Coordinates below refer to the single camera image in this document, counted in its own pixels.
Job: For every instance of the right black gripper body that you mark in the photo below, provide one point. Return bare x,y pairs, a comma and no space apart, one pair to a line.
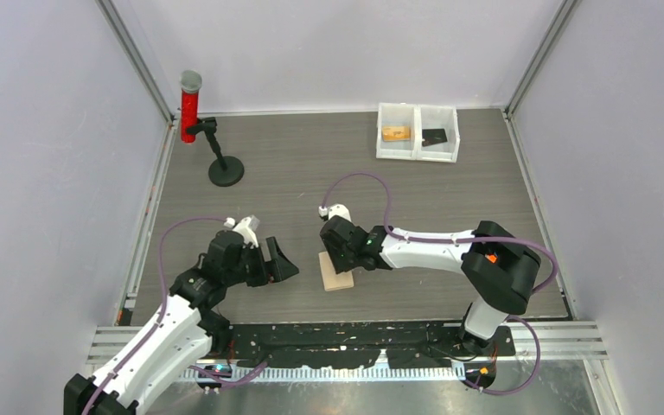
342,261

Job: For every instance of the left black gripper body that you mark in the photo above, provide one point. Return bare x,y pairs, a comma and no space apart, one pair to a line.
252,269

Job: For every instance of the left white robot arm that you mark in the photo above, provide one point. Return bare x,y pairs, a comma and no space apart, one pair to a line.
184,329

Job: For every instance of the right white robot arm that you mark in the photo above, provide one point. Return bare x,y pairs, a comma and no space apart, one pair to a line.
501,268

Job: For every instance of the gold card in bin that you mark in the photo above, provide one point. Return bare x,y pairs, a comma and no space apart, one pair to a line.
396,133

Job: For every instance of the black card in bin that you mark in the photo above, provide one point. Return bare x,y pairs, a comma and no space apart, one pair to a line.
434,137

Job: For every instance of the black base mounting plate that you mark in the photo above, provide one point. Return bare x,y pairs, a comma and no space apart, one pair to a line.
351,345

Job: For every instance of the black stand with round base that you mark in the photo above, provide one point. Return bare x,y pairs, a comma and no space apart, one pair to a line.
224,171

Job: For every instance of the white two-compartment bin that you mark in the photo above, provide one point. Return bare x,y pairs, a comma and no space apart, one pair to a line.
418,117

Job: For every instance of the red cylinder with grey cap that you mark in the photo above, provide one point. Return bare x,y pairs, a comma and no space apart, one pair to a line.
190,83

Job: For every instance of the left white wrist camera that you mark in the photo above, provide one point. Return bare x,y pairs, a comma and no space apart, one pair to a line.
246,227

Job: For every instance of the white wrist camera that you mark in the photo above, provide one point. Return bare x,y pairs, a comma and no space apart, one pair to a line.
327,213
246,227

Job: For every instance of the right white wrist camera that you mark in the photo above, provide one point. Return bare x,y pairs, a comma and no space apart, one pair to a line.
327,213

